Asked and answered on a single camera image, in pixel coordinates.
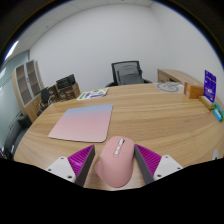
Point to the orange box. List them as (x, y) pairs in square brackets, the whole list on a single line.
[(193, 91)]

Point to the small black chair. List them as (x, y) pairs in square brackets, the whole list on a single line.
[(45, 96)]

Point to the white sticker sheet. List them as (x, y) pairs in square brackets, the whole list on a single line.
[(92, 94)]

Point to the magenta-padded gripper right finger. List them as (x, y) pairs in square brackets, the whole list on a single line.
[(168, 165)]

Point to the pink computer mouse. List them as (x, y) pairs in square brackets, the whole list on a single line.
[(115, 165)]

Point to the small beige box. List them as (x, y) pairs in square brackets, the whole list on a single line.
[(206, 102)]

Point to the small brown cardboard box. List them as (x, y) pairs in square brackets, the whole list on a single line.
[(52, 94)]

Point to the large brown cardboard box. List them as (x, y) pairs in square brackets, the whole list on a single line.
[(69, 93)]

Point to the wooden shelf unit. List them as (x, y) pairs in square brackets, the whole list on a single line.
[(23, 86)]

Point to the black box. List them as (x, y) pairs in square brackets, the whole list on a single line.
[(65, 81)]

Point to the wooden side cabinet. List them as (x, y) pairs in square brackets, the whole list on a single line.
[(176, 76)]

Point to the white sheet with round print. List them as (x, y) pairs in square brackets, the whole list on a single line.
[(170, 87)]

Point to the ceiling light panel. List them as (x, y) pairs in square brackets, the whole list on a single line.
[(11, 50)]

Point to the small blue box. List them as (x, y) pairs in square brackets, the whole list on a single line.
[(218, 115)]

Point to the grey backpack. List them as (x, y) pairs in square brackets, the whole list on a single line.
[(130, 75)]

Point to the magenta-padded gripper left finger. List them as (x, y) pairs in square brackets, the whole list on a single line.
[(60, 166)]

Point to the purple sign stand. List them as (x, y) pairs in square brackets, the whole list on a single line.
[(210, 85)]

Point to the black sofa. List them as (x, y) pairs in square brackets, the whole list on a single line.
[(15, 133)]

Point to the black mesh office chair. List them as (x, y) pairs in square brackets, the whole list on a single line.
[(115, 68)]

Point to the pink and blue mouse pad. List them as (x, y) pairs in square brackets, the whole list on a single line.
[(83, 122)]

